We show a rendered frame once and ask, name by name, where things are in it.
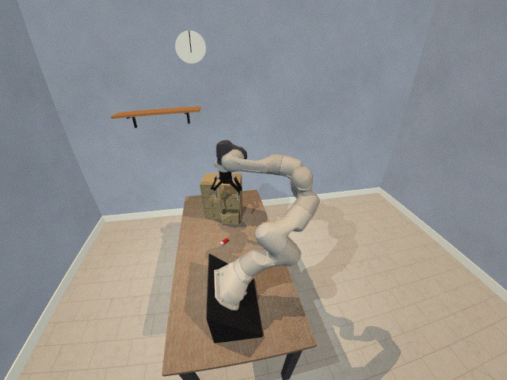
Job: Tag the small wooden chest of drawers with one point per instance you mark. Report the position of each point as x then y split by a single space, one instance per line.
209 179

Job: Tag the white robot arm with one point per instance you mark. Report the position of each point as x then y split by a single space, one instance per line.
231 281

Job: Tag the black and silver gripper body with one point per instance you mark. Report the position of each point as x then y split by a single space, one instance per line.
226 176

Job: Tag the wooden drawer front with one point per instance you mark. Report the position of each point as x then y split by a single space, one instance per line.
233 215
230 203
207 192
213 213
228 191
215 203

